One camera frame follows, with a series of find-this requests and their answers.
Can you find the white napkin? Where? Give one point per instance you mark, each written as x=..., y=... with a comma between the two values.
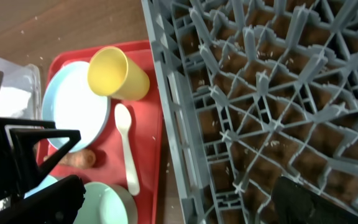
x=13, y=101

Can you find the orange carrot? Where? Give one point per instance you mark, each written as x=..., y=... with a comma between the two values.
x=83, y=159

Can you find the white plastic spoon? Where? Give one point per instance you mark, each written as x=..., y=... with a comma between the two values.
x=123, y=121

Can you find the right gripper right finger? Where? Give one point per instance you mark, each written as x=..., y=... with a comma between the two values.
x=295, y=204

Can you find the red plastic tray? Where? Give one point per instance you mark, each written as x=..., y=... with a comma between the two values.
x=145, y=137

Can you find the grey dishwasher rack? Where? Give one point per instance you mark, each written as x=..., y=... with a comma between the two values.
x=254, y=90

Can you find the yellow plastic cup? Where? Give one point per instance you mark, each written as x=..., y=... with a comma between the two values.
x=112, y=73

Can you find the large light blue plate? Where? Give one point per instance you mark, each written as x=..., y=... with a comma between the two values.
x=71, y=104

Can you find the mint green bowl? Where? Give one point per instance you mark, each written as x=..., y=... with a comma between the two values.
x=107, y=204

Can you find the small light blue bowl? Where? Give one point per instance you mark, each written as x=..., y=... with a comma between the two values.
x=48, y=180

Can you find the clear plastic bin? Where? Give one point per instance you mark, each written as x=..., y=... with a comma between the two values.
x=25, y=78

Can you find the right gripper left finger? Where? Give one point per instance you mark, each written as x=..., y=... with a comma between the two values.
x=58, y=203

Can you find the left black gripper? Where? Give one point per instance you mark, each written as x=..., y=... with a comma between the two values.
x=38, y=146

